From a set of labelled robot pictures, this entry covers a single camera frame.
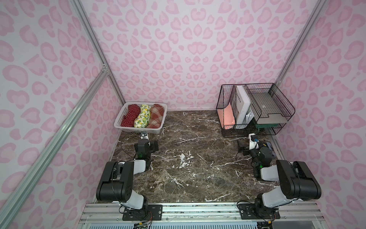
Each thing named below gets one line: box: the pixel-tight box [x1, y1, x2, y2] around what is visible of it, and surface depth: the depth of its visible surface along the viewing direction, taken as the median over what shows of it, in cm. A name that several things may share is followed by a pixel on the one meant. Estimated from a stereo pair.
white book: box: [235, 85, 252, 125], surface depth 97 cm
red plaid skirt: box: [146, 103, 165, 129], surface depth 108 cm
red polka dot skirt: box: [121, 104, 141, 128], surface depth 109 cm
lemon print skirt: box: [133, 104, 152, 129], surface depth 109 cm
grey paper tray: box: [251, 91, 288, 125], surface depth 93 cm
